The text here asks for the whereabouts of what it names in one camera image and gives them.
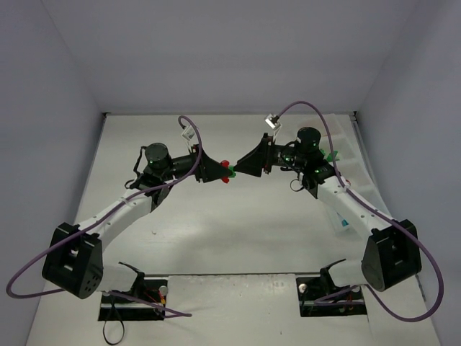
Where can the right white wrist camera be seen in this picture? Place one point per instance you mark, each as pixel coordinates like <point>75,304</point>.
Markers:
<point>273,122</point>

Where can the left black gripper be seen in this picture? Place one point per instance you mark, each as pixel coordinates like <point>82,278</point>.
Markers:
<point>198,163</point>

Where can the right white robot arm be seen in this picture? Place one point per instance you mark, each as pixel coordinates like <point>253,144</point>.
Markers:
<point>389,257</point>

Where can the red long lego brick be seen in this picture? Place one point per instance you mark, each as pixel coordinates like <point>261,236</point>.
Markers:
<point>226,173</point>

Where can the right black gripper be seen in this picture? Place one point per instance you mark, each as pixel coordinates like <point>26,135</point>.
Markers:
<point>268,155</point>

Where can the clear plastic compartment tray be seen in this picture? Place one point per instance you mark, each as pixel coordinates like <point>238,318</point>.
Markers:
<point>353,165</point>

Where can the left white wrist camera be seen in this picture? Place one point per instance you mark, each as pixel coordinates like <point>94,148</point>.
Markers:
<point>188,134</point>

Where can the green square lego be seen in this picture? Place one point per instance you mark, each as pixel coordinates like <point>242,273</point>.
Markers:
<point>231,169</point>

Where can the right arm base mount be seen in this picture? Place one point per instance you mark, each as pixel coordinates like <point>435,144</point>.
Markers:
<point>318,296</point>

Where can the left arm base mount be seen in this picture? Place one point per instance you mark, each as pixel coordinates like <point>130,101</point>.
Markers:
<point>121,309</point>

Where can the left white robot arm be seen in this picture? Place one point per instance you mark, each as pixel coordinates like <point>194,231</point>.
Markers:
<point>75,262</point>

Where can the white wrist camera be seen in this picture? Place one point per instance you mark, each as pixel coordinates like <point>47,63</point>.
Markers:
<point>188,134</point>
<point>273,122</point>

